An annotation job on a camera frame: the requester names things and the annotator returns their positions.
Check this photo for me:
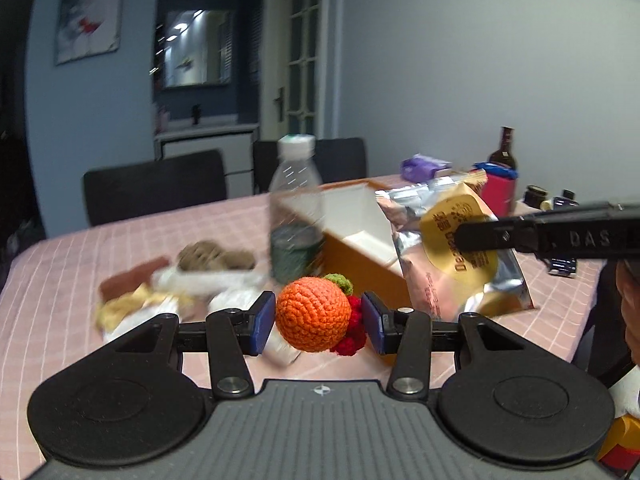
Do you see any silver yellow snack bag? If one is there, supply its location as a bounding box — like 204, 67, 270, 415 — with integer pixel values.
376, 170, 534, 322

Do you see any yellow cleaning cloth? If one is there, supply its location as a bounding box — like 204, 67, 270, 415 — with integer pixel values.
94, 284, 195, 332

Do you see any reddish brown sponge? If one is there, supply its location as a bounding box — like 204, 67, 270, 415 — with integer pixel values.
99, 256, 170, 302

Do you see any white tissue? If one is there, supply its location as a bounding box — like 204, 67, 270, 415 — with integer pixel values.
104, 268, 302, 369

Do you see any brown plush toy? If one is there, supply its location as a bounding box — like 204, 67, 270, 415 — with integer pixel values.
177, 240, 256, 272

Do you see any orange crochet fruit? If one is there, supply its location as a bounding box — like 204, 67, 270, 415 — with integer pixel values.
274, 273, 368, 356

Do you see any red box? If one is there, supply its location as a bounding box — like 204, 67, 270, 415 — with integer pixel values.
480, 174, 516, 217

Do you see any small dark jar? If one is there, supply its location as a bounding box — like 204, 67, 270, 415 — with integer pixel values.
523, 184, 548, 209

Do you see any blue packet on red box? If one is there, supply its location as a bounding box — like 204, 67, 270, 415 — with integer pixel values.
473, 162, 518, 180

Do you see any dark glass wine bottle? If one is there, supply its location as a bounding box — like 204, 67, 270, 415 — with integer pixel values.
488, 127, 518, 170

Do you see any purple tissue pack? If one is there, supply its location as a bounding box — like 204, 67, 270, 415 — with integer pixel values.
400, 154, 451, 183

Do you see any pink checkered tablecloth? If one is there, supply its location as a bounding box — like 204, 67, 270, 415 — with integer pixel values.
1, 195, 603, 479

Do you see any orange cardboard box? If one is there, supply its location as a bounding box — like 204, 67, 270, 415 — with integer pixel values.
318, 179, 411, 309

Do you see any right black chair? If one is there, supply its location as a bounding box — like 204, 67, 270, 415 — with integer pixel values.
252, 138, 369, 194

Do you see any black chair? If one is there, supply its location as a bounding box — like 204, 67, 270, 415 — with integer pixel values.
82, 150, 228, 226
252, 138, 369, 194

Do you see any left black chair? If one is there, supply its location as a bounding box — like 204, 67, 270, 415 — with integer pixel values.
82, 150, 228, 226

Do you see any clear plastic water bottle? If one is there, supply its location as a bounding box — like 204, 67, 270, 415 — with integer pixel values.
269, 134, 324, 285

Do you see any white sideboard cabinet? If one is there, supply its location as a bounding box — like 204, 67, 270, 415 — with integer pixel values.
154, 124, 259, 198

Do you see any white glass panel door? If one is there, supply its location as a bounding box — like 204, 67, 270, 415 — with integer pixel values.
259, 0, 344, 140

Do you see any wall mirror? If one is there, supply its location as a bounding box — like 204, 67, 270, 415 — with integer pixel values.
156, 9, 234, 89

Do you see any wine glass wall picture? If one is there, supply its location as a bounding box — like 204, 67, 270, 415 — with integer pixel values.
54, 0, 124, 65

